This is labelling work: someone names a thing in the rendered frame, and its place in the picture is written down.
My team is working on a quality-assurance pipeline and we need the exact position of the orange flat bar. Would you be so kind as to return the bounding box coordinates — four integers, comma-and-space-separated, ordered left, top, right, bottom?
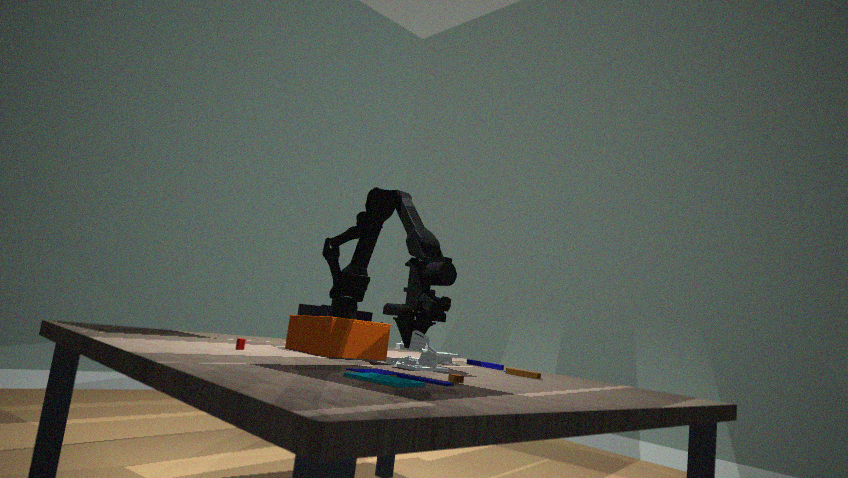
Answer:
505, 368, 541, 379

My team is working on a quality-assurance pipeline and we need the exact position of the blue thin bar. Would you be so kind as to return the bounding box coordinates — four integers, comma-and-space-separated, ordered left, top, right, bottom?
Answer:
467, 359, 504, 370

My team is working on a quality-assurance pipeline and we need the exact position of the blue flat bar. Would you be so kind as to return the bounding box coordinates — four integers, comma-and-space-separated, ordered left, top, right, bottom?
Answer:
397, 374, 454, 386

